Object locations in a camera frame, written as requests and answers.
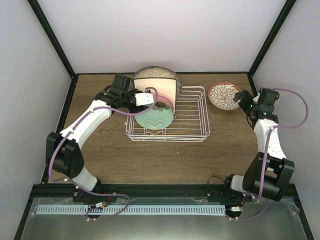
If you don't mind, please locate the floral plate with orange rim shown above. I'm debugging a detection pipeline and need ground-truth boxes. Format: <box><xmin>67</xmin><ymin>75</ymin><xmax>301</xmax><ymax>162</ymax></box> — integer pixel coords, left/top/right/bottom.
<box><xmin>207</xmin><ymin>82</ymin><xmax>241</xmax><ymax>111</ymax></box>

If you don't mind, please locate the teal plate with flower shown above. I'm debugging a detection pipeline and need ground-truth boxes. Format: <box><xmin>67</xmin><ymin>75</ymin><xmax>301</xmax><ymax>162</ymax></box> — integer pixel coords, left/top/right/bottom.
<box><xmin>135</xmin><ymin>102</ymin><xmax>174</xmax><ymax>130</ymax></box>

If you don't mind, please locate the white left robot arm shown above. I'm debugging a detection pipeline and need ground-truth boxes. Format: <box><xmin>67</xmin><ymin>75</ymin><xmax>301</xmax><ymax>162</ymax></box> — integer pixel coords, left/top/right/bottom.
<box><xmin>46</xmin><ymin>73</ymin><xmax>154</xmax><ymax>202</ymax></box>

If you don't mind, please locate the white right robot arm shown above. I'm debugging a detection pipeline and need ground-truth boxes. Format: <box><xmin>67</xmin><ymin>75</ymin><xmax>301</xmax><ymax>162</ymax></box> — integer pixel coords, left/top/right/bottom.
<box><xmin>222</xmin><ymin>88</ymin><xmax>295</xmax><ymax>202</ymax></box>

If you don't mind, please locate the pink round plate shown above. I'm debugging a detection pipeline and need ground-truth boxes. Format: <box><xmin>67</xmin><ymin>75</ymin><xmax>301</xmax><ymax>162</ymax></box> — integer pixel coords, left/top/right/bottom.
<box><xmin>156</xmin><ymin>95</ymin><xmax>175</xmax><ymax>112</ymax></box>

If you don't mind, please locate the dark speckled round plate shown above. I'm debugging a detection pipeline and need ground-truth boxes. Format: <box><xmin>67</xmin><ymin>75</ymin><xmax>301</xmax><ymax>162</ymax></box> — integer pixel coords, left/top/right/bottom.
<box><xmin>132</xmin><ymin>65</ymin><xmax>183</xmax><ymax>98</ymax></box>

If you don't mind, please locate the cream square plate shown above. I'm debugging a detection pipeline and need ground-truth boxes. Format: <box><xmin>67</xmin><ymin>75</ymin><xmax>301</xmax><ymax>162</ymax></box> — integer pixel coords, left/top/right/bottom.
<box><xmin>133</xmin><ymin>78</ymin><xmax>177</xmax><ymax>112</ymax></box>

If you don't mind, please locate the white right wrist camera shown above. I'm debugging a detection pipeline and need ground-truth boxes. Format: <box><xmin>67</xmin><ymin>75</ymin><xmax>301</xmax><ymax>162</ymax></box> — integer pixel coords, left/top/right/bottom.
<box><xmin>252</xmin><ymin>93</ymin><xmax>260</xmax><ymax>103</ymax></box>

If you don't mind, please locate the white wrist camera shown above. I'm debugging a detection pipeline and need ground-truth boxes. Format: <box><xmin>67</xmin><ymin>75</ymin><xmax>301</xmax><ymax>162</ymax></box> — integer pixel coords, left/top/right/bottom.
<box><xmin>252</xmin><ymin>93</ymin><xmax>260</xmax><ymax>103</ymax></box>
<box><xmin>134</xmin><ymin>92</ymin><xmax>155</xmax><ymax>106</ymax></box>

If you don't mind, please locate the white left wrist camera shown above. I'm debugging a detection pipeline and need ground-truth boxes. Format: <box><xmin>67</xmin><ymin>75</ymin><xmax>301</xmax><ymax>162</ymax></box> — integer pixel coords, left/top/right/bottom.
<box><xmin>134</xmin><ymin>92</ymin><xmax>155</xmax><ymax>106</ymax></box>

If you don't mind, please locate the white wire dish rack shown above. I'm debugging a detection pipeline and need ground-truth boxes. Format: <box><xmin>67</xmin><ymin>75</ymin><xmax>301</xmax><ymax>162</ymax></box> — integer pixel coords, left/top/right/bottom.
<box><xmin>125</xmin><ymin>86</ymin><xmax>211</xmax><ymax>143</ymax></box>

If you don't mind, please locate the black right frame post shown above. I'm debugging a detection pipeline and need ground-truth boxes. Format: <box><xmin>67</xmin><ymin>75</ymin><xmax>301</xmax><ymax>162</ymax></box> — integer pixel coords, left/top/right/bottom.
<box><xmin>247</xmin><ymin>0</ymin><xmax>298</xmax><ymax>76</ymax></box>

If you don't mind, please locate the black frame post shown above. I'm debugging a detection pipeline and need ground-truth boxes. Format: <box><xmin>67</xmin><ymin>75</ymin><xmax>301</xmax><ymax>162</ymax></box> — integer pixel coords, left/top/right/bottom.
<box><xmin>26</xmin><ymin>0</ymin><xmax>77</xmax><ymax>77</ymax></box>
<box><xmin>247</xmin><ymin>0</ymin><xmax>298</xmax><ymax>76</ymax></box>

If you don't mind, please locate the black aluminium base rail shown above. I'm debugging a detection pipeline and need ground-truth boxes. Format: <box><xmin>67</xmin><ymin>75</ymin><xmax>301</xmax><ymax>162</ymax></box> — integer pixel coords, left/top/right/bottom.
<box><xmin>32</xmin><ymin>182</ymin><xmax>296</xmax><ymax>203</ymax></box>

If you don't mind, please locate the black left frame post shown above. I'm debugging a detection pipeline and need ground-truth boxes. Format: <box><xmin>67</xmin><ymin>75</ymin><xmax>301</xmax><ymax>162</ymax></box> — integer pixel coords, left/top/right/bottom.
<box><xmin>26</xmin><ymin>0</ymin><xmax>77</xmax><ymax>77</ymax></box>

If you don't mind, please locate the white slotted cable duct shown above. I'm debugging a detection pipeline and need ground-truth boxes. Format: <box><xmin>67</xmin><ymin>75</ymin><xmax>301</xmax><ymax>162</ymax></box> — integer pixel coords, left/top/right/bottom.
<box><xmin>36</xmin><ymin>204</ymin><xmax>226</xmax><ymax>216</ymax></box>

